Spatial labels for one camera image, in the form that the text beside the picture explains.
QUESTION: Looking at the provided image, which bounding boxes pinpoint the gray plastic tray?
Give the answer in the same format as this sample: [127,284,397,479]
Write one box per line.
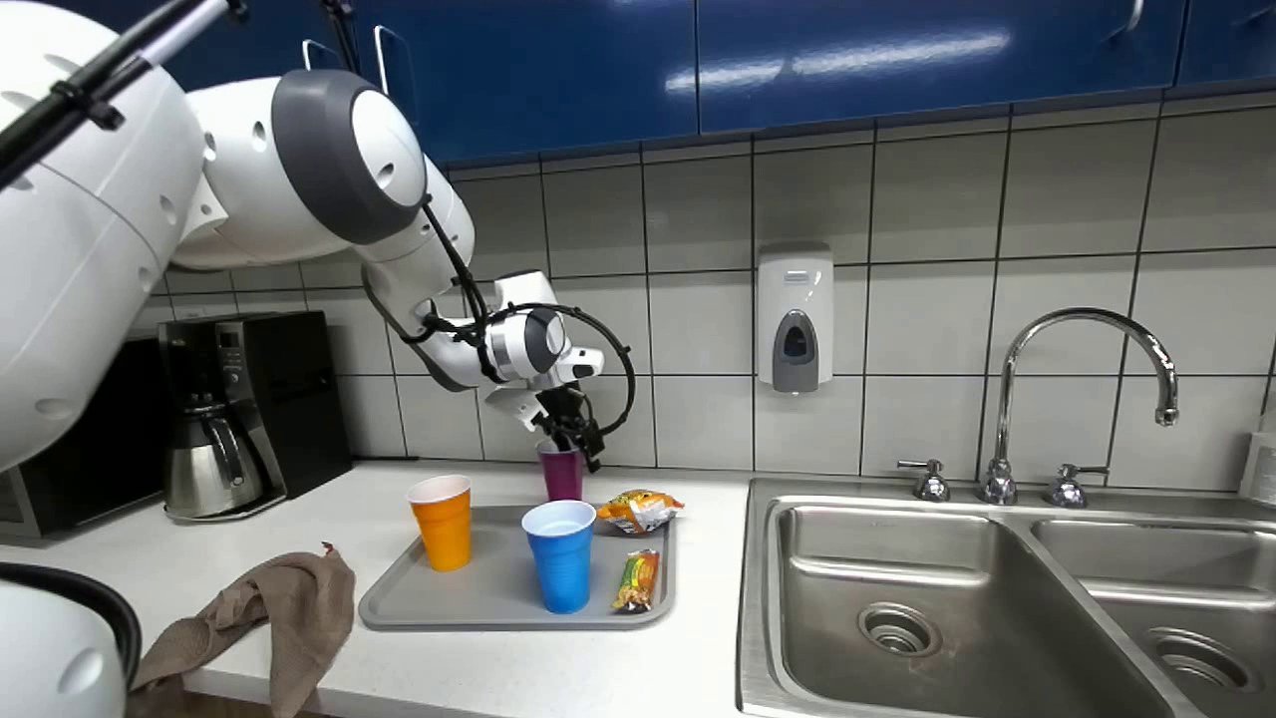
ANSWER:
[356,504,681,635]

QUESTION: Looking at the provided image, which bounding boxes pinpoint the blue plastic cup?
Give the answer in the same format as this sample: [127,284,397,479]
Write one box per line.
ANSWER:
[519,497,602,619]

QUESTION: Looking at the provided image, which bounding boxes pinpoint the chrome gooseneck faucet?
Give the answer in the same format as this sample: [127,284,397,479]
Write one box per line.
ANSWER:
[979,302,1184,512]

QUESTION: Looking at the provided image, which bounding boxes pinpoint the stainless steel carafe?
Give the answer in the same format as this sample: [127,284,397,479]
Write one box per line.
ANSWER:
[162,395,273,528]

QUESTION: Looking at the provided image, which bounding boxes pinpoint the brown cloth towel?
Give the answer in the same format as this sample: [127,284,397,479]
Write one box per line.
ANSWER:
[132,540,360,718]

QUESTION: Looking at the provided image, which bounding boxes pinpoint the magenta plastic cup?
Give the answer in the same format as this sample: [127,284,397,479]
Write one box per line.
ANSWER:
[538,445,588,504]

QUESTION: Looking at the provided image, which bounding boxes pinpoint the glossy blue upper cabinet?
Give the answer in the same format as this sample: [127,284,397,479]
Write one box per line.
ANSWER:
[34,0,1276,175]

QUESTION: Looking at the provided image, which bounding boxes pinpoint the stainless steel double sink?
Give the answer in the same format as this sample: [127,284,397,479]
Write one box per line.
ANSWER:
[732,473,1276,718]

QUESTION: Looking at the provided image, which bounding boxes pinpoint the yellow wrapped snack bar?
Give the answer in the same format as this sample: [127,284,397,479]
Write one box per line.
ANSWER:
[611,548,664,619]

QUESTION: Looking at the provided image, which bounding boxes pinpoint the white wall soap dispenser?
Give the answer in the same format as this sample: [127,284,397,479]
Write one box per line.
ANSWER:
[752,248,835,395]

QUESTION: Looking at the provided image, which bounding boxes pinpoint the black steel coffee maker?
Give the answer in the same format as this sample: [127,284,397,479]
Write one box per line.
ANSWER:
[154,310,356,528]

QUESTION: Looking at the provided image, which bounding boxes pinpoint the chrome faucet handle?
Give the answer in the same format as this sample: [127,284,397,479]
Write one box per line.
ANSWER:
[1043,459,1109,512]
[894,459,958,505]

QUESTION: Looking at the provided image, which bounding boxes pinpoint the orange Cheetos snack bag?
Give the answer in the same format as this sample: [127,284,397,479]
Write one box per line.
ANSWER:
[588,486,688,540]

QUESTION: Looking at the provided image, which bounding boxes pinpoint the clear soap bottle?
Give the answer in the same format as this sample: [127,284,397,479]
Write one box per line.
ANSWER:
[1237,395,1276,512]

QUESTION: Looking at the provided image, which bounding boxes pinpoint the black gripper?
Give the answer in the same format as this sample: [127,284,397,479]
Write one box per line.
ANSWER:
[538,377,606,469]

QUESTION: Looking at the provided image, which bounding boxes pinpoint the black microwave oven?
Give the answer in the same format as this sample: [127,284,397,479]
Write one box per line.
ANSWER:
[0,334,175,548]

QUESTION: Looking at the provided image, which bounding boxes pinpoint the orange plastic cup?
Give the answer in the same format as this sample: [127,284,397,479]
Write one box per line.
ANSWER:
[406,473,477,573]

